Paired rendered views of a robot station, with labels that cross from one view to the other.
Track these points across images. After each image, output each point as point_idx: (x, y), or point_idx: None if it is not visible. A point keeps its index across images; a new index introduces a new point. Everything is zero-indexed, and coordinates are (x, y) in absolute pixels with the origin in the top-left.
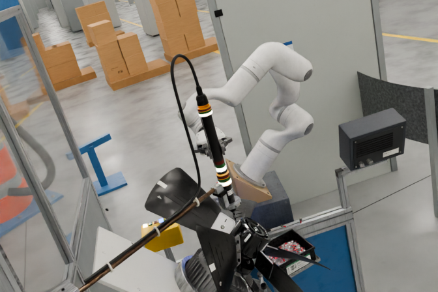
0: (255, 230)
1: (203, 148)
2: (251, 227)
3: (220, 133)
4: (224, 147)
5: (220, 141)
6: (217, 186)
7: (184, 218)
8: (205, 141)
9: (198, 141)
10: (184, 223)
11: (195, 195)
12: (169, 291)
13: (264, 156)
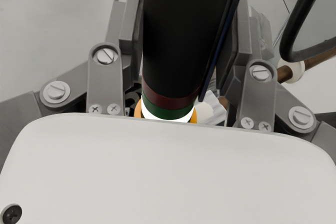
0: (128, 107)
1: (271, 73)
2: (136, 103)
3: (38, 176)
4: (120, 1)
5: (107, 73)
6: (202, 103)
7: (317, 119)
8: (246, 130)
9: (330, 201)
10: (314, 114)
11: (298, 51)
12: (320, 105)
13: None
